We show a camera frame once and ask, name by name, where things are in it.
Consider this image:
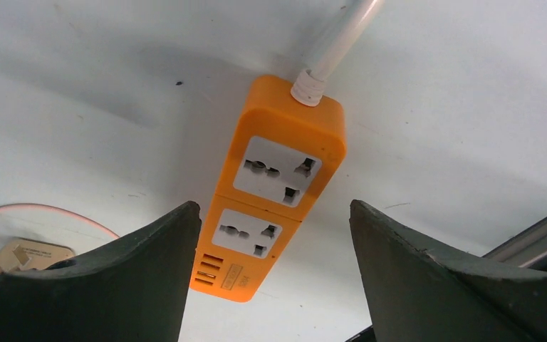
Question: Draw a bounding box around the white cable of orange strip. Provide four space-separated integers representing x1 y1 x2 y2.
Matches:
290 0 385 108

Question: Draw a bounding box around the orange power strip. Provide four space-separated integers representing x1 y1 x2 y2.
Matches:
189 75 347 303

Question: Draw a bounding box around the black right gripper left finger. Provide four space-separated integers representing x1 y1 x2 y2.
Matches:
0 201 201 341

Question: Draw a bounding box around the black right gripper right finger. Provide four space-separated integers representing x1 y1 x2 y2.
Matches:
348 199 547 342

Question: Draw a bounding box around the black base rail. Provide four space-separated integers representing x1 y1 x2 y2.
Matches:
344 200 547 342

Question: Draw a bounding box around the beige cube socket adapter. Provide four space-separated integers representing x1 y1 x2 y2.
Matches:
0 239 75 274

